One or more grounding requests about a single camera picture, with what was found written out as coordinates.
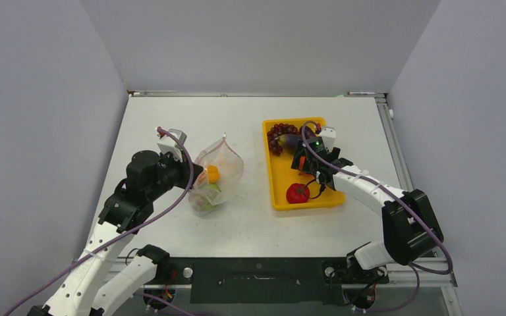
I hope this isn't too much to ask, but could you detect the red tomato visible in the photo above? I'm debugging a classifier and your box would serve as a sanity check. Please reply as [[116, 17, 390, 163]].
[[285, 183, 310, 204]]

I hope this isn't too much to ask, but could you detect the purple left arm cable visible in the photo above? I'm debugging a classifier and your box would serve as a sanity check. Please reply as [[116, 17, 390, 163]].
[[3, 126, 196, 316]]

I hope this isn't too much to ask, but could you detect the large purple eggplant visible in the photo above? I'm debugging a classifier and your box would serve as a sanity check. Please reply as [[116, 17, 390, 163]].
[[276, 134, 302, 153]]

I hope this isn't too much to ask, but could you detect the yellow plastic tray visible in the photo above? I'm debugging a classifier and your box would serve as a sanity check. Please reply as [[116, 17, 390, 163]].
[[262, 117, 346, 211]]

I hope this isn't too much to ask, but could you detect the orange pumpkin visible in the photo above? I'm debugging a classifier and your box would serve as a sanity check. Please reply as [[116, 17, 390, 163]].
[[298, 156, 306, 173]]

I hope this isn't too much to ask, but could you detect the black wrist strap loop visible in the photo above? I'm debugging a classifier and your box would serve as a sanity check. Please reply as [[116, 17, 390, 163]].
[[307, 176, 327, 201]]

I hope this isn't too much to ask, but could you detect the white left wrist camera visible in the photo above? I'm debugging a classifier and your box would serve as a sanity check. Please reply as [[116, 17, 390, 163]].
[[156, 126, 187, 163]]

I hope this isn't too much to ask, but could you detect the green cabbage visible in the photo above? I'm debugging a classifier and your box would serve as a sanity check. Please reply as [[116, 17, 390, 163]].
[[193, 184, 221, 212]]

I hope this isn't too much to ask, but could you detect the clear pink-dotted zip bag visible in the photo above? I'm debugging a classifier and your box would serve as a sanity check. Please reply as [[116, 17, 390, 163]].
[[188, 134, 244, 215]]

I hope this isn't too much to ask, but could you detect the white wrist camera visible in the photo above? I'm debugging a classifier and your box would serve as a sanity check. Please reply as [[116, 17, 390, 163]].
[[156, 126, 187, 163], [318, 126, 337, 152]]

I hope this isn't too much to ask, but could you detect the aluminium side rail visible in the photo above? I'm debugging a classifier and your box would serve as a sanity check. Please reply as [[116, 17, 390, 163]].
[[373, 92, 458, 289]]

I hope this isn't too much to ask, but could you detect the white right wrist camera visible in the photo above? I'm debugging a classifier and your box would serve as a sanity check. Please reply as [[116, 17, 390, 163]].
[[318, 126, 337, 152]]

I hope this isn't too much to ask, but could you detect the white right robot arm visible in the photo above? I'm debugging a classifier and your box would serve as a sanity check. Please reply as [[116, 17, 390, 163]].
[[291, 137, 444, 282]]

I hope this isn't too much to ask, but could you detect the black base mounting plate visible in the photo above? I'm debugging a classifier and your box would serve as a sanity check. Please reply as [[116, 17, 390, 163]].
[[144, 257, 389, 305]]

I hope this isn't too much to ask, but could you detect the marker pen on ledge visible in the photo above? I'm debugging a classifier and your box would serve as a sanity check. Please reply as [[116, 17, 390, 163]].
[[347, 92, 377, 97]]

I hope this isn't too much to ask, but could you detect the dark red grape bunch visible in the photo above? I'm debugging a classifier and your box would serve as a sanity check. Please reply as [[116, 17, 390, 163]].
[[266, 122, 300, 156]]

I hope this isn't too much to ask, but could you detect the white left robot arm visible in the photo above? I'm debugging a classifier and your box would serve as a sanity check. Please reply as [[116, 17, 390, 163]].
[[28, 146, 202, 315]]

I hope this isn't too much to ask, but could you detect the yellow bell pepper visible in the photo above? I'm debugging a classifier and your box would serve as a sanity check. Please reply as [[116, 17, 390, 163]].
[[206, 165, 221, 184]]

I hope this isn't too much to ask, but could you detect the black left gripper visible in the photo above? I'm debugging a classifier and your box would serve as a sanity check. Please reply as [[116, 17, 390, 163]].
[[146, 148, 203, 201]]

